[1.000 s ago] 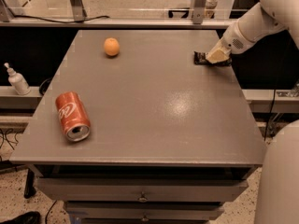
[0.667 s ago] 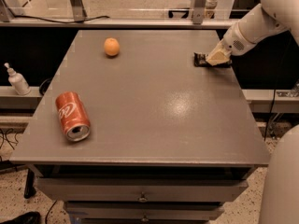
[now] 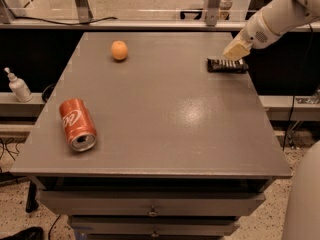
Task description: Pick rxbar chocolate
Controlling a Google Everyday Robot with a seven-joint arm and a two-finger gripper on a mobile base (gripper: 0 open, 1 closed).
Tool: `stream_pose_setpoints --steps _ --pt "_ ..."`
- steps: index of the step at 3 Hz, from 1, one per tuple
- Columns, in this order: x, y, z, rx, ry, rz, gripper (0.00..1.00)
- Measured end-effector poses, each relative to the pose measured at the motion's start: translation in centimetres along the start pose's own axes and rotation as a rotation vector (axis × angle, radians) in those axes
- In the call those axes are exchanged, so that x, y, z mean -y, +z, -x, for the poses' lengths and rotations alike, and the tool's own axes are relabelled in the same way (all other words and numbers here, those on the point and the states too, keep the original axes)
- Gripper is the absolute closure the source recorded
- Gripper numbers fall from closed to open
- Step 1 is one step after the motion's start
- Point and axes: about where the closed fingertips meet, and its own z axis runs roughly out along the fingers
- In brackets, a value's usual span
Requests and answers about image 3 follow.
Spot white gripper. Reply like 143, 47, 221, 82
223, 10, 282, 61

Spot dark chocolate rxbar wrapper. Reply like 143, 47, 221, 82
207, 59, 248, 73

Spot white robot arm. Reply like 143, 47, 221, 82
223, 0, 320, 61

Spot orange fruit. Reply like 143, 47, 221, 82
111, 41, 128, 61

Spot red soda can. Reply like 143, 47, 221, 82
59, 98, 97, 152

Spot white pump bottle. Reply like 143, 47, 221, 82
4, 67, 32, 102

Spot grey lower drawer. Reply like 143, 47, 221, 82
68, 216, 239, 237

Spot grey drawer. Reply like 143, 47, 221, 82
40, 191, 265, 217
68, 216, 239, 237

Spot grey top drawer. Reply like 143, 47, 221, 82
40, 191, 265, 217

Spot black shoe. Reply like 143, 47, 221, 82
0, 227, 44, 240

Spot metal frame post right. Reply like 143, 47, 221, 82
205, 0, 221, 26

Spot metal frame post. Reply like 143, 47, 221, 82
74, 0, 93, 24
205, 0, 221, 26

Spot metal frame post left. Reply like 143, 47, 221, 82
74, 0, 93, 24

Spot black cable on shelf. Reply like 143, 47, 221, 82
8, 7, 118, 26

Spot black floor cables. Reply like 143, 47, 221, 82
0, 137, 21, 175

